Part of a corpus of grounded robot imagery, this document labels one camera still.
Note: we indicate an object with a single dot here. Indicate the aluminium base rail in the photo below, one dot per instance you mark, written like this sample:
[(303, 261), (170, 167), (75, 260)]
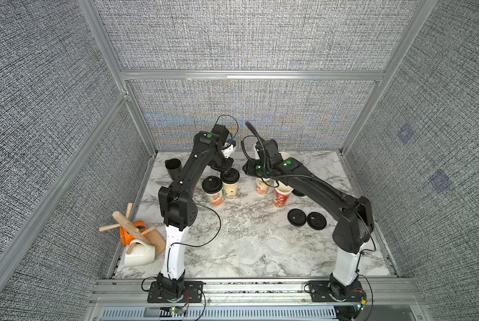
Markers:
[(377, 298)]

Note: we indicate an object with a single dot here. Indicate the black cylindrical cup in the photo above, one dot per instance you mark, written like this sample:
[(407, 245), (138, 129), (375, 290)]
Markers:
[(173, 167)]

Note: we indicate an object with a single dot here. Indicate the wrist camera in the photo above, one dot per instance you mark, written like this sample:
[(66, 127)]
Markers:
[(225, 144), (268, 152)]

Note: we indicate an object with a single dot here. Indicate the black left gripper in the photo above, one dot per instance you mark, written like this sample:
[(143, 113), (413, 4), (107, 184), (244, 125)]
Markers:
[(219, 162)]

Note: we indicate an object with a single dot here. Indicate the middle yellow paper cup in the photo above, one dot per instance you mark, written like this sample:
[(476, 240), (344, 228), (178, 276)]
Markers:
[(263, 185)]

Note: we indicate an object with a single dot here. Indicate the black plastic cup lid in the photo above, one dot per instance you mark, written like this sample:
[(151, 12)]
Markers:
[(231, 177), (297, 217), (212, 185), (316, 221), (298, 193)]

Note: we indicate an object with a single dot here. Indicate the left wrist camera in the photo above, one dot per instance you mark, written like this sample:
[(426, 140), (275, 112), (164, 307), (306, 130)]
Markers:
[(225, 144)]

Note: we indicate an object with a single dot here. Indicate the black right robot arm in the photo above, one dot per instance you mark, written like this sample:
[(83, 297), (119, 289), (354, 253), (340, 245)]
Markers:
[(354, 217)]

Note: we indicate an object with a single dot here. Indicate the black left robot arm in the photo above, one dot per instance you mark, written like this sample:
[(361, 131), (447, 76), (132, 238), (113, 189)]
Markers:
[(204, 142)]

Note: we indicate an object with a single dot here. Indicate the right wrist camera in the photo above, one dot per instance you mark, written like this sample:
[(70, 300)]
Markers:
[(268, 152)]

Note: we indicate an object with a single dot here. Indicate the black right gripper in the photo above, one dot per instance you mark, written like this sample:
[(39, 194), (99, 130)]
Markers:
[(251, 169)]

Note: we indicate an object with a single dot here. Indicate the orange mug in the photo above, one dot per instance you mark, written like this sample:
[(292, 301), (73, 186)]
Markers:
[(126, 238)]

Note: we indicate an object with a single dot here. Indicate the red milk tea paper cup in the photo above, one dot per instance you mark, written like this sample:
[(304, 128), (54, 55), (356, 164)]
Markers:
[(282, 193)]

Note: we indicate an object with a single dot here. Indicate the wooden mug tree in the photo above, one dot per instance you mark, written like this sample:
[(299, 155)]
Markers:
[(151, 235)]

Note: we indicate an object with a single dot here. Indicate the white mug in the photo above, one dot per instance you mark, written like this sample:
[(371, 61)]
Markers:
[(138, 253)]

